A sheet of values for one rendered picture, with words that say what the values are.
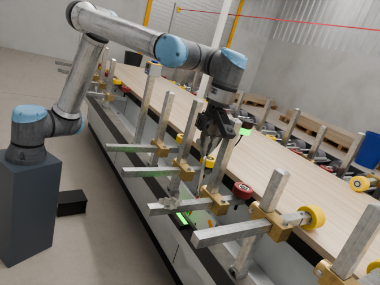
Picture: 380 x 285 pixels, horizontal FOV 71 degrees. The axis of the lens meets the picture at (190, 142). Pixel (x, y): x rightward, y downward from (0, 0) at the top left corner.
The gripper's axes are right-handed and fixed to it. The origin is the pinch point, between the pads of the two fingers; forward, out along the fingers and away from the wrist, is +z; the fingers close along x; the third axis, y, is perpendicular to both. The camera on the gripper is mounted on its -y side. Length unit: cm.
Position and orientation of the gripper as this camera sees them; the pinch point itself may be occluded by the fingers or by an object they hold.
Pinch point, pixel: (205, 155)
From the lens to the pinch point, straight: 97.2
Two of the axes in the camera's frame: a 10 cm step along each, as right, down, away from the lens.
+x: -8.2, -0.4, -5.7
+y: -5.0, -4.4, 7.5
